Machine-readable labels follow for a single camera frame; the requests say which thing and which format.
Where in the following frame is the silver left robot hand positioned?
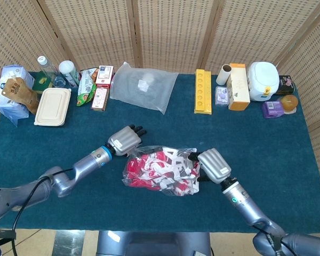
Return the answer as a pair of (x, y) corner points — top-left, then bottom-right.
(106, 124), (148, 157)

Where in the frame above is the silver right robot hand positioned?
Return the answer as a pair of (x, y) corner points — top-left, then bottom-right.
(188, 148), (232, 185)

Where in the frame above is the bag of red-white items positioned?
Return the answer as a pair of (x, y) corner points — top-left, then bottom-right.
(122, 145), (201, 197)

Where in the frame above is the frosted plastic bag package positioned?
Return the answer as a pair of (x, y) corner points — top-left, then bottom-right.
(109, 61), (179, 115)

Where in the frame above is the green snack bag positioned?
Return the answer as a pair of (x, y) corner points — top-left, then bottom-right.
(76, 68), (99, 107)

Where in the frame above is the red white flat box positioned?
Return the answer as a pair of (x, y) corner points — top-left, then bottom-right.
(91, 87), (110, 112)

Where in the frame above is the blue carpet table cover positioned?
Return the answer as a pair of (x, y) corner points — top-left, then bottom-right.
(0, 71), (320, 235)

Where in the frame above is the red white box blue label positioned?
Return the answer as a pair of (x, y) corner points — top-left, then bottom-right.
(95, 65), (115, 89)

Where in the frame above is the purple item in clear case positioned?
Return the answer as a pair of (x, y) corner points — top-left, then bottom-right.
(214, 86), (230, 107)

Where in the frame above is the yellow holder with round holes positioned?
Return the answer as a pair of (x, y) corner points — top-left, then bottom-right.
(194, 69), (213, 115)

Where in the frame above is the beige lidded lunch box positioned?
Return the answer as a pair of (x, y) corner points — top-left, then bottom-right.
(34, 87), (72, 126)

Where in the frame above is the purple box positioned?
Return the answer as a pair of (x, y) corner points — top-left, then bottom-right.
(261, 100), (285, 119)

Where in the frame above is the cream yellow carton box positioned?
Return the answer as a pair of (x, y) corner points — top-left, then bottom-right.
(226, 63), (251, 111)

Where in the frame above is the white green cylindrical canister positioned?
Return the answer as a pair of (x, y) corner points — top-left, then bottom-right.
(58, 60), (82, 88)

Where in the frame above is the white paper roll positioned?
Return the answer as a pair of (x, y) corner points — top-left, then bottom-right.
(215, 64), (232, 86)

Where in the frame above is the grey robot torso base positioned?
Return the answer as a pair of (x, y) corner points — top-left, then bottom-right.
(97, 230), (213, 256)

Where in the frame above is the orange round container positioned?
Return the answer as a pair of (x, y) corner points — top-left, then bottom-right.
(279, 94), (299, 115)

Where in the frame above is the white rice cooker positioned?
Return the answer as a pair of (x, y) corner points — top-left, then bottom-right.
(247, 61), (280, 102)

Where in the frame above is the dark green box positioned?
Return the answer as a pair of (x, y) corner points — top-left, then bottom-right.
(31, 75), (54, 94)

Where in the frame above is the clear plastic water bottle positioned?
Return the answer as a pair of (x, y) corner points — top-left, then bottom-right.
(37, 55), (67, 88)

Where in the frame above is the black snack package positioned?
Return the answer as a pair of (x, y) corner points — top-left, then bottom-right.
(274, 75), (295, 96)

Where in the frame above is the brown spout pouch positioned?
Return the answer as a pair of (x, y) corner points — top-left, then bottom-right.
(2, 77), (41, 115)

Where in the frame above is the wicker folding screen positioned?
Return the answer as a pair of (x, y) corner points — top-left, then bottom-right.
(0, 0), (320, 256)

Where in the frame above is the blue white tissue pack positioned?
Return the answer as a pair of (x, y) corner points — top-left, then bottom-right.
(0, 65), (35, 127)

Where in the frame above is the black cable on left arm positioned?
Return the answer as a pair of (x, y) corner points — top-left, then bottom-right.
(12, 167), (75, 256)

